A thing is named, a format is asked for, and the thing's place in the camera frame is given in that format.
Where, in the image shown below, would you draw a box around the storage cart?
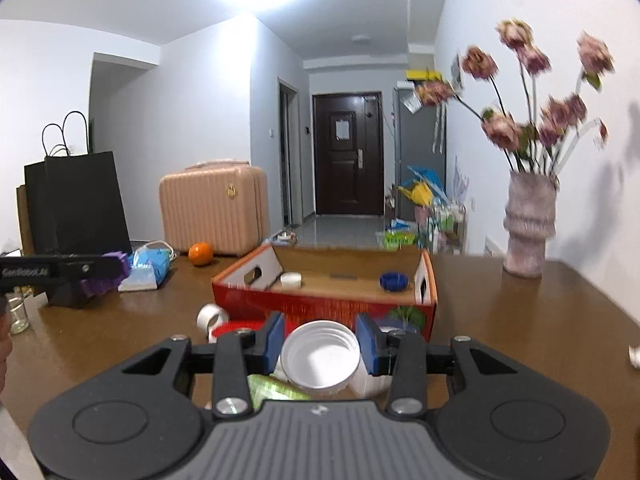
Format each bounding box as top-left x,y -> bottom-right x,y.
425,200 -> 467,255

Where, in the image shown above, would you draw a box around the purple bottle cap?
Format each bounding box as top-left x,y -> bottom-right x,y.
75,251 -> 132,297

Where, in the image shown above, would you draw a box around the white tissue pack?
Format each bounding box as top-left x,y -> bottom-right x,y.
118,266 -> 166,292

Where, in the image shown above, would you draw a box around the dark brown entrance door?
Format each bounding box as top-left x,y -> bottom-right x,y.
312,91 -> 384,217

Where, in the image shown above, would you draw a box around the dried pink flowers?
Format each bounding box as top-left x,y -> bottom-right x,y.
415,19 -> 616,177

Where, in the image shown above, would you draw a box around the black paper bag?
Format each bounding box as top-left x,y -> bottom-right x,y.
23,111 -> 132,257

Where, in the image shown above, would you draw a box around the green packet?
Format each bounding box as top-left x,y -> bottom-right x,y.
247,374 -> 312,410

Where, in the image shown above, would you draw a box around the orange fruit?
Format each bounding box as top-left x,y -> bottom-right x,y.
188,242 -> 214,267

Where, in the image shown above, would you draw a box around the pink ribbed suitcase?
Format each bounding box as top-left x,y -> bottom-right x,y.
159,160 -> 271,258

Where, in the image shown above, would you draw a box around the grey refrigerator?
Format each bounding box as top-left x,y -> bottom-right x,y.
392,80 -> 447,226

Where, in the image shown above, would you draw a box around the white tape roll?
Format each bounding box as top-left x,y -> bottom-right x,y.
196,303 -> 231,335

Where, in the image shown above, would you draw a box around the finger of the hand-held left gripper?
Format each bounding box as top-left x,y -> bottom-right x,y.
52,254 -> 126,282

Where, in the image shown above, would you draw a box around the glass jar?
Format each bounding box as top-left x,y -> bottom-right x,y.
6,287 -> 31,335

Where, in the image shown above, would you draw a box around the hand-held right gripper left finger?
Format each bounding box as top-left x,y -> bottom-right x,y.
122,311 -> 287,418

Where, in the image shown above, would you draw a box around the red cardboard box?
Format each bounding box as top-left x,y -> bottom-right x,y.
211,242 -> 439,343

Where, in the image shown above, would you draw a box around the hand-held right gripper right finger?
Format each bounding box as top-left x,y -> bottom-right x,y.
355,312 -> 518,417

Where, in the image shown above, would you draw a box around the blue plastic pack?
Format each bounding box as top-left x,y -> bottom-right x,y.
129,241 -> 173,281

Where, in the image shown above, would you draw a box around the white plastic lid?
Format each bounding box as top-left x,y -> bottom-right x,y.
280,320 -> 362,395

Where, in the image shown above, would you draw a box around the pink ceramic vase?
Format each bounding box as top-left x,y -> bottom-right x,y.
502,170 -> 558,279

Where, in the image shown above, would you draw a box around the red lid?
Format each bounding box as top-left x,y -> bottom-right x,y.
207,321 -> 266,345

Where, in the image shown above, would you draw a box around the colourful kite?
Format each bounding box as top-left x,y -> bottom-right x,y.
397,165 -> 447,208

